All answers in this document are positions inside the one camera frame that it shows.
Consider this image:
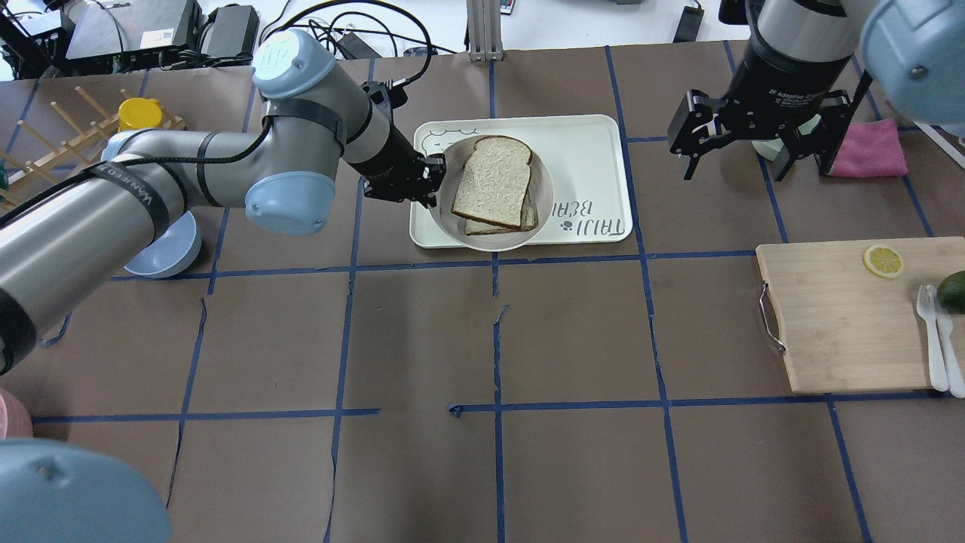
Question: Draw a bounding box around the cream round plate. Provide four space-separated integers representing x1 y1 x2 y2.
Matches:
431 135 555 252

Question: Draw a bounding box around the pink cloth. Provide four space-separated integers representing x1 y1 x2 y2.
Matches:
829 118 908 179

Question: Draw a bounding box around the white plastic spoon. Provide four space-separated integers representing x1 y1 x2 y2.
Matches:
926 284 964 399

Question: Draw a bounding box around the cream bear tray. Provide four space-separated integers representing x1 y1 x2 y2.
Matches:
408 114 632 250

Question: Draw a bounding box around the bread slice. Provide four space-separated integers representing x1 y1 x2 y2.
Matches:
452 135 533 221
462 192 540 236

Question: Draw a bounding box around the avocado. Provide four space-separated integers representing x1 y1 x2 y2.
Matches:
936 269 965 314

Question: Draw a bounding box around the yellow mug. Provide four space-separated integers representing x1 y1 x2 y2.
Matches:
118 97 164 133

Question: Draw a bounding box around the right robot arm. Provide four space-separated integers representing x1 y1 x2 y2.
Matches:
666 1 964 181

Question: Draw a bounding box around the green bowl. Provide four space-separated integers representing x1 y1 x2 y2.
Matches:
752 115 820 162

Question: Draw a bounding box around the lemon slice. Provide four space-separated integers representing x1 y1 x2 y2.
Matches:
862 244 905 279

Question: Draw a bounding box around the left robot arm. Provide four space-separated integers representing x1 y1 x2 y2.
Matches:
1 29 446 542

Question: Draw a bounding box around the blue bowl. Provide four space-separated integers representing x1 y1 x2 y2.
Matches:
123 212 203 279

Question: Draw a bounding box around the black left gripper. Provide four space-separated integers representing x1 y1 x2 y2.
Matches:
342 128 447 207

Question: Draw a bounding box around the wooden cutting board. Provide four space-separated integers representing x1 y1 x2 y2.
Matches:
755 236 964 393

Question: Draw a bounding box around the bread slice on plate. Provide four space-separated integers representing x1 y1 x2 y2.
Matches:
462 192 540 236

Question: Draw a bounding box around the white plastic fork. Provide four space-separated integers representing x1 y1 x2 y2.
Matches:
916 284 948 392

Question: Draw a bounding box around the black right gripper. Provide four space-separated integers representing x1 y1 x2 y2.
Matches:
668 38 873 183

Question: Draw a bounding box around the pink bowl with ice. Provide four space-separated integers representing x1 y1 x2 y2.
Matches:
1 388 34 440

